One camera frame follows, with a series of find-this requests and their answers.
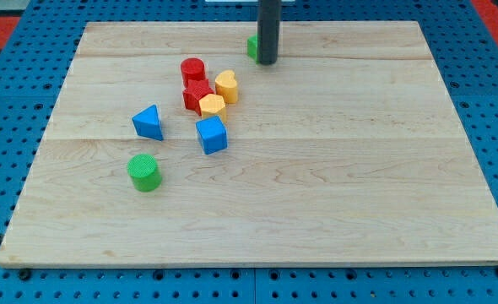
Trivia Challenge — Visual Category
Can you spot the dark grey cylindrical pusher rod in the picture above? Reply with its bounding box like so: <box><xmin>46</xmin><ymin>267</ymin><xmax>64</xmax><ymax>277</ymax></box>
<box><xmin>257</xmin><ymin>0</ymin><xmax>281</xmax><ymax>65</ymax></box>

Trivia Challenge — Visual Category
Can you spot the green star block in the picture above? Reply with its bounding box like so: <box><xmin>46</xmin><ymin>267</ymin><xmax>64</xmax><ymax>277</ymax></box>
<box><xmin>246</xmin><ymin>35</ymin><xmax>258</xmax><ymax>62</ymax></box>

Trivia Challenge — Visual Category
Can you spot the yellow heart block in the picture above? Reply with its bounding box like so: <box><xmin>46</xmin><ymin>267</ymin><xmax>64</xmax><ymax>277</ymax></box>
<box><xmin>214</xmin><ymin>70</ymin><xmax>239</xmax><ymax>104</ymax></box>

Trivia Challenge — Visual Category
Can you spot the red star block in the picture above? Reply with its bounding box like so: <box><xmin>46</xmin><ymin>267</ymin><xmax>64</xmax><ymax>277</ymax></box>
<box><xmin>182</xmin><ymin>79</ymin><xmax>214</xmax><ymax>116</ymax></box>

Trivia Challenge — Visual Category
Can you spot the red cylinder block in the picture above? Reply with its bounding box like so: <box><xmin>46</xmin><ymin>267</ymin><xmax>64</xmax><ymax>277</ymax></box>
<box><xmin>180</xmin><ymin>57</ymin><xmax>206</xmax><ymax>87</ymax></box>

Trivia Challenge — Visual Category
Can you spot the yellow hexagon block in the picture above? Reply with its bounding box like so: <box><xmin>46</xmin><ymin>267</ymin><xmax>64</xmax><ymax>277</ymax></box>
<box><xmin>198</xmin><ymin>94</ymin><xmax>227</xmax><ymax>122</ymax></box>

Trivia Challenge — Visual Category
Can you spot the blue cube block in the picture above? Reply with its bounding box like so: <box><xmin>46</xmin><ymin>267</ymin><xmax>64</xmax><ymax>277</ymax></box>
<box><xmin>195</xmin><ymin>116</ymin><xmax>228</xmax><ymax>155</ymax></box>

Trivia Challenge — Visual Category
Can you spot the light wooden board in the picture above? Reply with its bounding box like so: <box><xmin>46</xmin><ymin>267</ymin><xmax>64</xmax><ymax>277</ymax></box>
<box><xmin>0</xmin><ymin>21</ymin><xmax>498</xmax><ymax>269</ymax></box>

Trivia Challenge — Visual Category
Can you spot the blue triangle block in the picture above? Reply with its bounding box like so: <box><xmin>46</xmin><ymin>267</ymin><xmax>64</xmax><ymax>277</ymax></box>
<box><xmin>132</xmin><ymin>105</ymin><xmax>164</xmax><ymax>141</ymax></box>

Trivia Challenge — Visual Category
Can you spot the green cylinder block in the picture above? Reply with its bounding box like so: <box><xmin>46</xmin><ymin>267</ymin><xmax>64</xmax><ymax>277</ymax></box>
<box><xmin>127</xmin><ymin>154</ymin><xmax>162</xmax><ymax>192</ymax></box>

